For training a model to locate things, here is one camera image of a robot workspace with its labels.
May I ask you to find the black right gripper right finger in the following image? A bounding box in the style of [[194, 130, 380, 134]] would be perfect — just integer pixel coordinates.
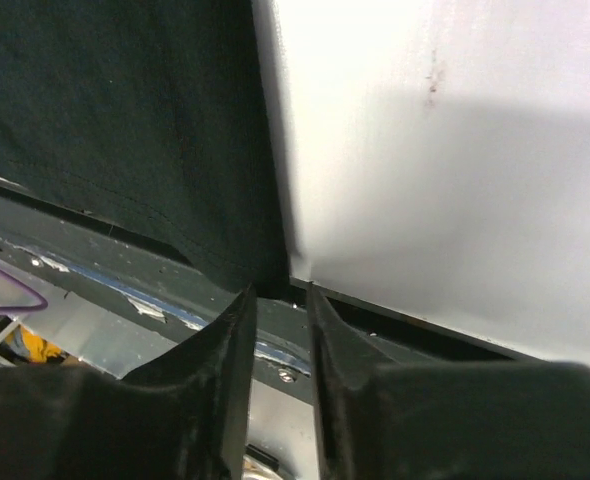
[[307, 286, 590, 479]]

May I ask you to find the black printed t shirt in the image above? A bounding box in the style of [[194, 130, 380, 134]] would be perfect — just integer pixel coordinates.
[[0, 1, 289, 297]]

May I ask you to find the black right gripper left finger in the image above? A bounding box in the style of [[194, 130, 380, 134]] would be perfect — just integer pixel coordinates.
[[0, 287, 257, 479]]

